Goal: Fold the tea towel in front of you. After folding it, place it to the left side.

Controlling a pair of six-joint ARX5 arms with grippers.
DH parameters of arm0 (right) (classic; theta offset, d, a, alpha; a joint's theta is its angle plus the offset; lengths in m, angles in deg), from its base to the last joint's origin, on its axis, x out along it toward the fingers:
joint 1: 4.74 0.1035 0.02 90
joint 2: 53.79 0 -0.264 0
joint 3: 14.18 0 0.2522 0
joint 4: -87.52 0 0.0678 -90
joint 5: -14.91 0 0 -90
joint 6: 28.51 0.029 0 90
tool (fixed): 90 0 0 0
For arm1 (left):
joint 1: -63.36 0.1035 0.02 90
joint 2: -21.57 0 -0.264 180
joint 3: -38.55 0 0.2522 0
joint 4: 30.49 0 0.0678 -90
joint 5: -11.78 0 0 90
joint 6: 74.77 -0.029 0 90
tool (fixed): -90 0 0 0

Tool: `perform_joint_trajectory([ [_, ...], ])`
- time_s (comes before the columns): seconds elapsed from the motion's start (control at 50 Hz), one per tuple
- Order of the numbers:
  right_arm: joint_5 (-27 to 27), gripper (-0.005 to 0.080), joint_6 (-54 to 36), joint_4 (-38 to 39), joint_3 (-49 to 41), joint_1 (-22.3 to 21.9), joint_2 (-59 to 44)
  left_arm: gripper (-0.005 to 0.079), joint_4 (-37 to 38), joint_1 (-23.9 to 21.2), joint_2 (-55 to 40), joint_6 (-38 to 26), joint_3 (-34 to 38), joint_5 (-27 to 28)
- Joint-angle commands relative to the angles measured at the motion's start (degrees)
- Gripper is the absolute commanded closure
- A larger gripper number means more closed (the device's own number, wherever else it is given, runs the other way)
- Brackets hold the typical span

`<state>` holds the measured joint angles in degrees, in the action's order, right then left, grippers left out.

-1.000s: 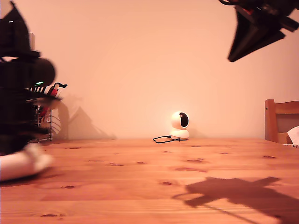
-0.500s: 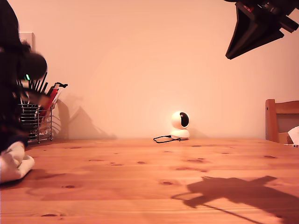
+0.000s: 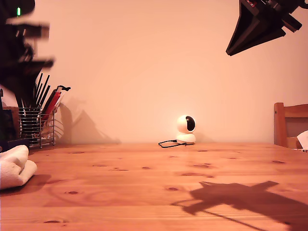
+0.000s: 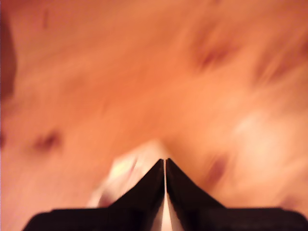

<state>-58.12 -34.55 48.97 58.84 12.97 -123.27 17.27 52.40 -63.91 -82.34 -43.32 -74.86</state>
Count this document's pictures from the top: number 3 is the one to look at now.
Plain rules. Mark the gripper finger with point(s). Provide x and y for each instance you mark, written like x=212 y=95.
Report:
x=243 y=29
x=264 y=36

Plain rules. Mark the cream terry tea towel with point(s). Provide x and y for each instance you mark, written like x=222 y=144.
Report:
x=14 y=168

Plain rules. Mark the wooden chair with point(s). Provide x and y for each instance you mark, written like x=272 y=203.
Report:
x=279 y=125

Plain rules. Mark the white tissue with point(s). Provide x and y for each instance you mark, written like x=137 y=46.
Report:
x=303 y=140

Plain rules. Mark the black elastic loop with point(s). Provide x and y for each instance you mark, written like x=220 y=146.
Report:
x=63 y=87

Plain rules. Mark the red chopstick sleeve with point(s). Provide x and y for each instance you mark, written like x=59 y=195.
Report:
x=55 y=98

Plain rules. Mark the black straw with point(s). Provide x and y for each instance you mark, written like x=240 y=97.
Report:
x=39 y=84
x=46 y=93
x=45 y=83

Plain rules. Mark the black chopstick sleeve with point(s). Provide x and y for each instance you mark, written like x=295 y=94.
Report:
x=49 y=102

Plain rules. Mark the white round security camera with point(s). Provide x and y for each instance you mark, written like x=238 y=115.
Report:
x=183 y=125

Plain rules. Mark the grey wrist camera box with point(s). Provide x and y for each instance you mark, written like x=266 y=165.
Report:
x=36 y=30

